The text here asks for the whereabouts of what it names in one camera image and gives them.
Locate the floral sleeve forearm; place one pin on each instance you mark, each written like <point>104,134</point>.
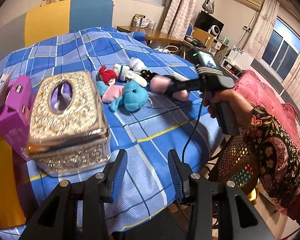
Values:
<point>277,155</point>

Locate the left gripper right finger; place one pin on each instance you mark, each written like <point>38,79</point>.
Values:
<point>180,173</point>

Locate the gold metal tray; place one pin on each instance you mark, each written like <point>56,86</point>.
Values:
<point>11,214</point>

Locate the white knitted sock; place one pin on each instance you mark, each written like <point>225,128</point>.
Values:
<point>124,74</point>

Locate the purple cardboard box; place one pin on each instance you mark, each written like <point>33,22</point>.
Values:
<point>15,106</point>

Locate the person's right hand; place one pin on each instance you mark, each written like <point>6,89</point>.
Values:
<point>242,108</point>

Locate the patterned curtain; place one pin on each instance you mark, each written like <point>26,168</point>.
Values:
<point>178,18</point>

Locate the blue plush toy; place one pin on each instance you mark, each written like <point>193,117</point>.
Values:
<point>132,96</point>

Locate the ornate silver tissue box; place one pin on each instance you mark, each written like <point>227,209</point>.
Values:
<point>68,132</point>

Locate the wooden chair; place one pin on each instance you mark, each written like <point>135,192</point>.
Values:
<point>204,37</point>

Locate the wooden side table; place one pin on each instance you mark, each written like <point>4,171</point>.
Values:
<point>151,34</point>

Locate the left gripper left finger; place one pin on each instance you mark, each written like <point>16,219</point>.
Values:
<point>113,177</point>

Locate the black monitor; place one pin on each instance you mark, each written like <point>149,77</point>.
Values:
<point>209,24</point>

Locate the red haired doll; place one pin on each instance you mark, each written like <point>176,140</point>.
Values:
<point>108,76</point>

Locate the grey yellow blue headboard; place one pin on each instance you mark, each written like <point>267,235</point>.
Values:
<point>52,20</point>

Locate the white fluffy ball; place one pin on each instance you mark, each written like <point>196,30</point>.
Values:
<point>136,65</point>

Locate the pink bedspread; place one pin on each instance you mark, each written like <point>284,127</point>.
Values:
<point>259,93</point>

